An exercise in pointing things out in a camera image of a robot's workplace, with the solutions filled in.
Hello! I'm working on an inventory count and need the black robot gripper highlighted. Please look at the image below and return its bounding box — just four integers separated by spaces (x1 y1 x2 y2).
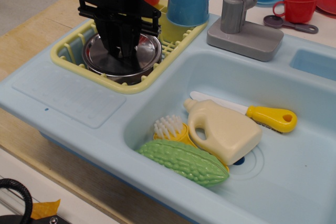
78 0 161 58

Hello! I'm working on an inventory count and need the shiny steel pot lid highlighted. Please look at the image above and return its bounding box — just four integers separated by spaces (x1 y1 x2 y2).
82 34 162 78

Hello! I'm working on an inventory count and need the small steel pot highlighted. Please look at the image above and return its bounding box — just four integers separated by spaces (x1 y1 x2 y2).
82 50 162 85

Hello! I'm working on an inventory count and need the yellow plastic dish rack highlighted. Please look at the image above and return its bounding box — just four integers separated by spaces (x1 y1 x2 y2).
50 0 207 94

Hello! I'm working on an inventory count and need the blue upside-down plastic cup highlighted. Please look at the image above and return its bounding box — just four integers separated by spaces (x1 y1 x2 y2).
166 0 209 27

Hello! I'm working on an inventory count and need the yellow white dish brush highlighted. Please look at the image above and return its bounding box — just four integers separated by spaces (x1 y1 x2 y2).
153 114 230 173

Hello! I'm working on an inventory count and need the grey toy faucet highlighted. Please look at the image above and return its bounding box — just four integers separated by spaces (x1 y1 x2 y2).
206 0 284 62

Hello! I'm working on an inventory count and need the grey measuring spoon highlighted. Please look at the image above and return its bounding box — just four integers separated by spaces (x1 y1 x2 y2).
263 15 319 34

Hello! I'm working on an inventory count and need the green toy bitter gourd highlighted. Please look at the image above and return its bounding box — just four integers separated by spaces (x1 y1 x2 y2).
137 140 229 187

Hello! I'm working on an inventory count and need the cream toy detergent bottle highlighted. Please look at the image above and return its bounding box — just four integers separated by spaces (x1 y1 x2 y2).
184 98 262 166

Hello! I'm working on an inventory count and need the blue sink drain plug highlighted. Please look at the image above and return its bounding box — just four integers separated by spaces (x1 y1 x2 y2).
233 156 245 166

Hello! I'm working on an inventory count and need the red plastic cup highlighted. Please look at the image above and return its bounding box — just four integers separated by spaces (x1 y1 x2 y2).
272 0 317 23

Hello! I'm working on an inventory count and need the yellow tape piece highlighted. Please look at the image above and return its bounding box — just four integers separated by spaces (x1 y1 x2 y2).
30 199 61 220

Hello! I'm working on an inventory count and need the light blue toy sink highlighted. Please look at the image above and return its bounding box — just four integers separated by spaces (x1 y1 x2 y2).
0 0 336 224

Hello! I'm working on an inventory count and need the yellow-handled toy knife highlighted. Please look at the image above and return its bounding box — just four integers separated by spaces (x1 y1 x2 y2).
190 91 298 133

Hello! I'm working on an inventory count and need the black cable loop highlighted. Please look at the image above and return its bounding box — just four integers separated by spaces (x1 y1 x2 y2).
0 178 34 224

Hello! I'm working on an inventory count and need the black metal bracket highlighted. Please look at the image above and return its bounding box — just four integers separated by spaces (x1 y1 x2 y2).
1 215 69 224

